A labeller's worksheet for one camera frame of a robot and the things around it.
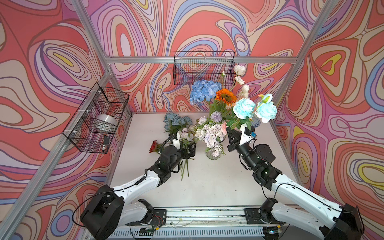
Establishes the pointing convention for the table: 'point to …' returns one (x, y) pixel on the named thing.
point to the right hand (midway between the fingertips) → (227, 131)
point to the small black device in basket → (106, 139)
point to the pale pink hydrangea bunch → (211, 135)
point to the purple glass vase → (255, 122)
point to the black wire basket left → (91, 128)
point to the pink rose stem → (224, 128)
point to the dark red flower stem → (155, 147)
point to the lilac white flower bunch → (186, 136)
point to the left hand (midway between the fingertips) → (191, 142)
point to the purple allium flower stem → (216, 117)
